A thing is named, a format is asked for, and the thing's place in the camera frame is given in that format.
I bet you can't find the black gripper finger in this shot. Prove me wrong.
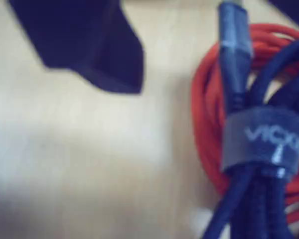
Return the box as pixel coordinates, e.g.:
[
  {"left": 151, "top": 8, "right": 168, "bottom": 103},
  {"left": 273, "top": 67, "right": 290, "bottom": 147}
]
[
  {"left": 7, "top": 0, "right": 145, "bottom": 95},
  {"left": 268, "top": 0, "right": 299, "bottom": 12}
]

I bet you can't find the black charging cable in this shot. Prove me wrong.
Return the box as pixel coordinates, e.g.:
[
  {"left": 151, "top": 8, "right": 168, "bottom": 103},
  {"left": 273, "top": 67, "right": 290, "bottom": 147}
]
[{"left": 209, "top": 0, "right": 299, "bottom": 239}]

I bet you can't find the red charging cable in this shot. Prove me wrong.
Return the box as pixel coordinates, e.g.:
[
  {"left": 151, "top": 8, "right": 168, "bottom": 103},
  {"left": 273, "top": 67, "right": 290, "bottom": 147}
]
[{"left": 190, "top": 23, "right": 299, "bottom": 225}]

